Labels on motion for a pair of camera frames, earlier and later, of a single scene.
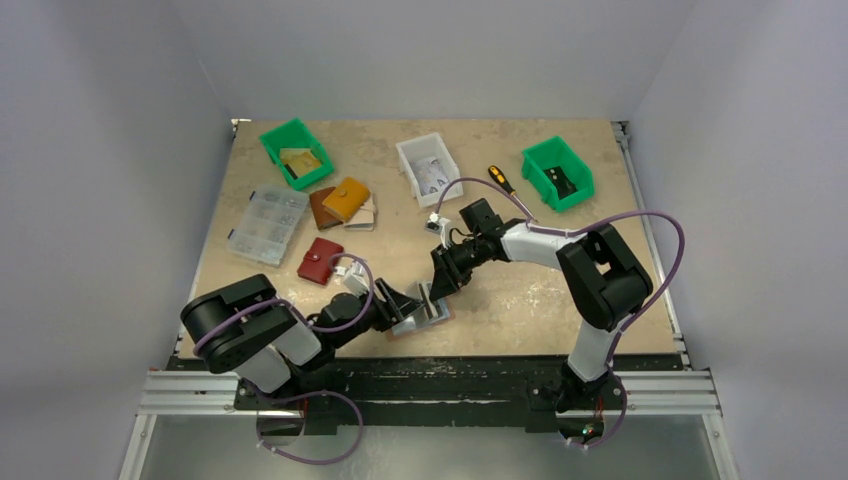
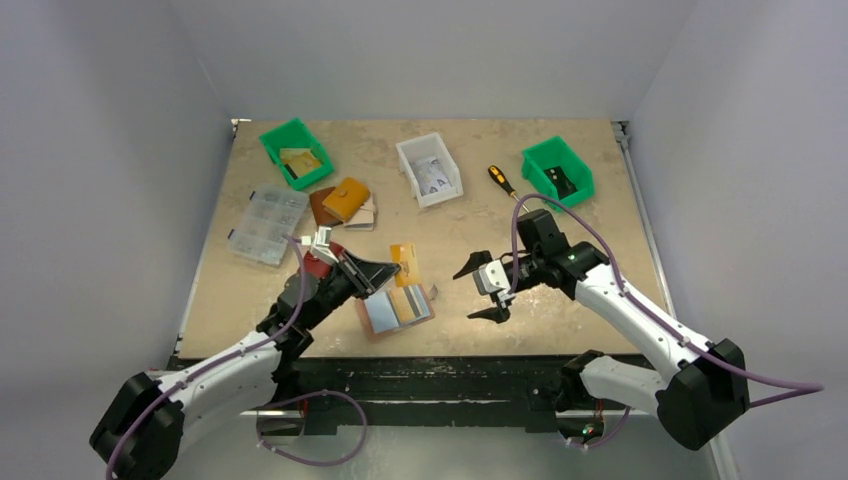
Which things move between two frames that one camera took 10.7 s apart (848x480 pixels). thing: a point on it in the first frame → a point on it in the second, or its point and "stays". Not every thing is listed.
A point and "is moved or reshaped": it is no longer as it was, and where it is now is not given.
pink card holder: [452, 316] is moved or reshaped
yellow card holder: [347, 199] stays
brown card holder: [324, 219] stays
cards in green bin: [299, 160] stays
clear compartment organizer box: [267, 224] stays
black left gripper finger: [404, 305] → [375, 275]
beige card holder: [363, 218] stays
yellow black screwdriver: [501, 178] stays
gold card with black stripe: [291, 171] stays
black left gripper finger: [400, 304] → [371, 271]
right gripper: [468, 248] → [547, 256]
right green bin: [551, 153] stays
